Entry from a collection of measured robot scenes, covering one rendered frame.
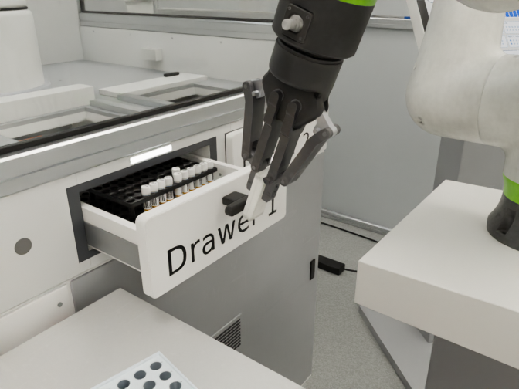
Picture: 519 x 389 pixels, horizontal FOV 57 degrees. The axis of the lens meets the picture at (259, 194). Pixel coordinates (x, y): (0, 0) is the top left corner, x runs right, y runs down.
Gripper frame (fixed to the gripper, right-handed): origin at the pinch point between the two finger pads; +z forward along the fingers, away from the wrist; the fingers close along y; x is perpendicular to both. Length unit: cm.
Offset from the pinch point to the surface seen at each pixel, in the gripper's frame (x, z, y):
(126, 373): -22.9, 12.1, 3.9
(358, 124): 166, 58, -47
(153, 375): -21.3, 11.3, 6.2
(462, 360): 19.0, 18.1, 32.9
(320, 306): 93, 101, -6
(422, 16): 81, -13, -15
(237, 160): 18.0, 10.6, -15.9
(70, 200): -14.4, 7.9, -18.7
